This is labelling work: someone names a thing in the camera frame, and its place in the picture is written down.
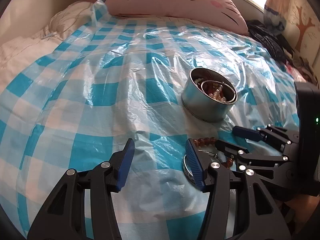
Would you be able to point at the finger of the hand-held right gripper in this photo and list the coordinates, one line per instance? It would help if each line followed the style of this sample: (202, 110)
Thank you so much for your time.
(246, 133)
(228, 147)

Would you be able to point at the brown tree wall sticker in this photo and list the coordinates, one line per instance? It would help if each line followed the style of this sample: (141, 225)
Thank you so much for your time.
(303, 30)

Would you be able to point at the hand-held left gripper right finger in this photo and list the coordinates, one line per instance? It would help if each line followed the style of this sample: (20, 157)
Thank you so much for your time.
(193, 165)

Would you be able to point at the red cloth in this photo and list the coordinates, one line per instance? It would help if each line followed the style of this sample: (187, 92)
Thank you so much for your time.
(292, 68)

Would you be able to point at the white duvet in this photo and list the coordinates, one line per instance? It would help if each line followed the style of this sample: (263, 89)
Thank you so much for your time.
(25, 50)

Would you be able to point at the round metal tin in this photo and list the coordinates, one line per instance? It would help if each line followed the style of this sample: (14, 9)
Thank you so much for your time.
(207, 108)

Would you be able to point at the black clothes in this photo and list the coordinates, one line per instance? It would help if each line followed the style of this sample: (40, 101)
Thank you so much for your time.
(267, 40)

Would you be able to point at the blue checkered plastic sheet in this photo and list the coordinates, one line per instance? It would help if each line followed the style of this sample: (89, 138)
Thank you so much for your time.
(100, 105)

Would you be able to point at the silver patterned bangle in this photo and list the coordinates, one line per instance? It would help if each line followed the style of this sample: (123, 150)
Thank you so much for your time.
(187, 171)

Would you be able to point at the person's right forearm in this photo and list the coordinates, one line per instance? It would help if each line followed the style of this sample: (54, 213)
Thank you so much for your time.
(310, 210)

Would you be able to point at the plain silver bangle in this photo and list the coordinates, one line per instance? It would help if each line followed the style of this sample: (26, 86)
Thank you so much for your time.
(234, 95)

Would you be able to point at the pink cat face pillow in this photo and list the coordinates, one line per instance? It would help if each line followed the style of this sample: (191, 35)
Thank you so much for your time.
(175, 2)

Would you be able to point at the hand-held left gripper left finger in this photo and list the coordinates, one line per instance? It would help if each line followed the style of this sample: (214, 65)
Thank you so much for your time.
(126, 162)

